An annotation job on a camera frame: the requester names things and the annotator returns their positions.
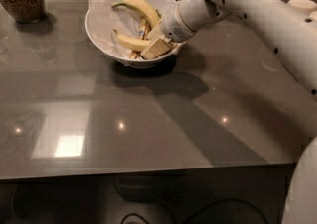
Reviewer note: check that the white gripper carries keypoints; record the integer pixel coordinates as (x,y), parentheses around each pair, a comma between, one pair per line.
(172,25)

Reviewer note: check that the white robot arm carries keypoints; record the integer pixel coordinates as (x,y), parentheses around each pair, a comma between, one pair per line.
(292,36)

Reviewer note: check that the brown overripe banana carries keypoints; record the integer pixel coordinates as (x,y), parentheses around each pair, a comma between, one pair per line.
(144,28)

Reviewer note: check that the front yellow banana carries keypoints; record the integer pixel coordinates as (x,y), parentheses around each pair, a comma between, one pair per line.
(130,43)

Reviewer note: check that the yellow banana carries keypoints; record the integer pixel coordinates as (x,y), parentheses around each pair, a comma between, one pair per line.
(130,43)
(143,8)

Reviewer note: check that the top yellow banana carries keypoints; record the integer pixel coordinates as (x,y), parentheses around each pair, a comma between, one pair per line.
(143,8)

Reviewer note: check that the white bowl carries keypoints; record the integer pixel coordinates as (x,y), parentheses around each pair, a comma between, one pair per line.
(161,6)

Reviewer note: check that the white paper bowl liner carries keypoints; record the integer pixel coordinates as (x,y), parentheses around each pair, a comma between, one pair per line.
(100,22)

